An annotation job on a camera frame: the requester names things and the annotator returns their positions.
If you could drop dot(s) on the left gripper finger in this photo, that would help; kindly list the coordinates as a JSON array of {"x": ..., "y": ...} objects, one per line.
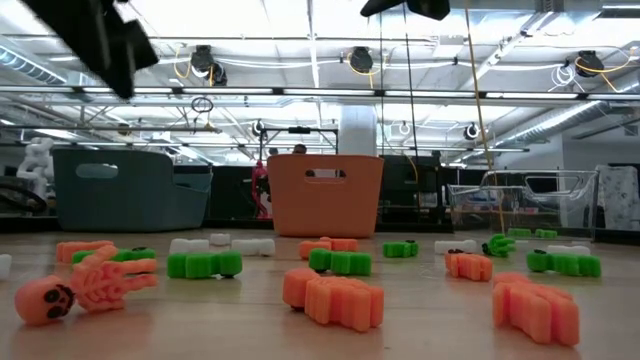
[
  {"x": 85, "y": 30},
  {"x": 135, "y": 45}
]

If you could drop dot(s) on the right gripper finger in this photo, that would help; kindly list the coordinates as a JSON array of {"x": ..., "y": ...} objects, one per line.
[
  {"x": 385, "y": 4},
  {"x": 430, "y": 7}
]

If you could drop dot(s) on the orange skeleton toy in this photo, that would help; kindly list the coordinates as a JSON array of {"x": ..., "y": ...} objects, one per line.
[
  {"x": 312, "y": 249},
  {"x": 470, "y": 266},
  {"x": 75, "y": 250},
  {"x": 45, "y": 300},
  {"x": 335, "y": 302},
  {"x": 535, "y": 310},
  {"x": 345, "y": 244}
]

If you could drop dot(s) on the green skeleton toy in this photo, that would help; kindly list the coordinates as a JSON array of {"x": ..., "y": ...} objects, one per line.
[
  {"x": 340, "y": 263},
  {"x": 205, "y": 266},
  {"x": 565, "y": 265},
  {"x": 400, "y": 249},
  {"x": 137, "y": 254},
  {"x": 520, "y": 233},
  {"x": 546, "y": 234},
  {"x": 500, "y": 246}
]

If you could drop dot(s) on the thin black hanging line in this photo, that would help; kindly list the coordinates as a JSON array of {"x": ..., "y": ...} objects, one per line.
[{"x": 381, "y": 75}]

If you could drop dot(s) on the long ceiling light bar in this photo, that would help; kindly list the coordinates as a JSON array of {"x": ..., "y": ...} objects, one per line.
[{"x": 325, "y": 91}]

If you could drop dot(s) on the white round column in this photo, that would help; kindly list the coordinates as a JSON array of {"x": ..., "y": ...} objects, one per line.
[{"x": 357, "y": 130}]

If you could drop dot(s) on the white humanoid figure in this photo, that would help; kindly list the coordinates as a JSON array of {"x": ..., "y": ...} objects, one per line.
[{"x": 37, "y": 160}]

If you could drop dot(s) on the teal plastic bin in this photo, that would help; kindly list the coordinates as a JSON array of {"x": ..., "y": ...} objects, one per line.
[{"x": 125, "y": 200}]

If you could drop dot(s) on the person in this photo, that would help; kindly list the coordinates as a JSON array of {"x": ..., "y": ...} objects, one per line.
[
  {"x": 299, "y": 148},
  {"x": 273, "y": 151}
]

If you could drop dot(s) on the black equipment cabinet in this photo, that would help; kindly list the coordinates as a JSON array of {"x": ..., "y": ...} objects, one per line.
[
  {"x": 400, "y": 185},
  {"x": 230, "y": 195}
]

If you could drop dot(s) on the pink figure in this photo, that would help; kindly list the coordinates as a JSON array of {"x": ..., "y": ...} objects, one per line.
[{"x": 260, "y": 180}]

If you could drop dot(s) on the orange plastic bin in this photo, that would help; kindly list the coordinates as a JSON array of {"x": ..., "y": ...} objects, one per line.
[{"x": 325, "y": 210}]

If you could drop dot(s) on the clear plastic bin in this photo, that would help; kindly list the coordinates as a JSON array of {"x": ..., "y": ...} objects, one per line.
[{"x": 580, "y": 200}]

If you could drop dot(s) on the white patterned cloth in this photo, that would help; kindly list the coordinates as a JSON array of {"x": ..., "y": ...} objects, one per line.
[{"x": 620, "y": 195}]

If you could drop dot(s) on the silver air duct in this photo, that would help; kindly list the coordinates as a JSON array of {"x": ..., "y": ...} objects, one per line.
[
  {"x": 550, "y": 122},
  {"x": 30, "y": 67}
]

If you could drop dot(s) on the black gantry frame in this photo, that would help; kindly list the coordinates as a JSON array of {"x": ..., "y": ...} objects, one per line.
[{"x": 300, "y": 130}]

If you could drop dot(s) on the black aluminium table frame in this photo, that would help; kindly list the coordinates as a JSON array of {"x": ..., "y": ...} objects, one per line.
[{"x": 240, "y": 224}]

